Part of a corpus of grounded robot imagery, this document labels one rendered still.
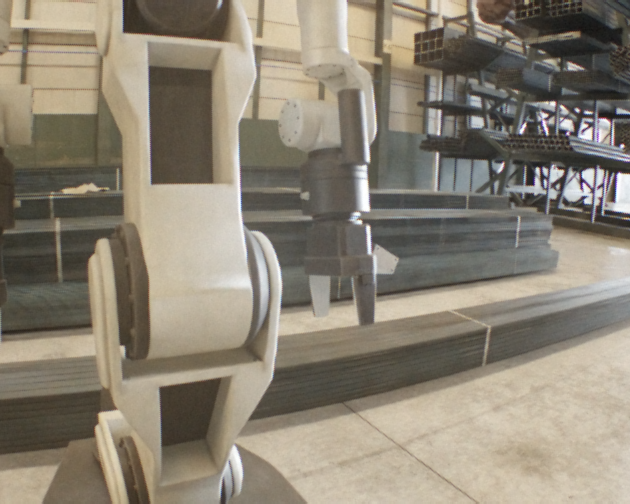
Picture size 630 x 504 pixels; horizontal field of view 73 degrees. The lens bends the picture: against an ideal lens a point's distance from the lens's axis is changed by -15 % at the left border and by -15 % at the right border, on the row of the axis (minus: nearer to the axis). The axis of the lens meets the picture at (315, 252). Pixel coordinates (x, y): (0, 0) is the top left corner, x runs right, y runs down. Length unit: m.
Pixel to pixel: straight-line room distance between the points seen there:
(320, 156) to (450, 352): 1.29
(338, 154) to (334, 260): 0.13
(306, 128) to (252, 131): 9.24
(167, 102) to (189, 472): 0.46
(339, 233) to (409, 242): 2.55
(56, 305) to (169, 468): 1.60
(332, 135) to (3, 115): 0.39
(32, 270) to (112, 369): 1.93
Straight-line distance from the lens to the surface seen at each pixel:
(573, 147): 6.74
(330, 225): 0.62
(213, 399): 0.61
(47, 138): 9.12
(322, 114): 0.63
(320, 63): 0.66
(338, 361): 1.52
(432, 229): 3.27
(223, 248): 0.48
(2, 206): 0.52
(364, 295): 0.60
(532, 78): 7.55
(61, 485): 0.98
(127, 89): 0.50
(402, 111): 12.04
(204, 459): 0.69
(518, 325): 2.07
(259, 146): 9.91
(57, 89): 9.34
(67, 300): 2.20
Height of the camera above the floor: 0.75
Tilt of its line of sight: 11 degrees down
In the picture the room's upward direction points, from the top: 2 degrees clockwise
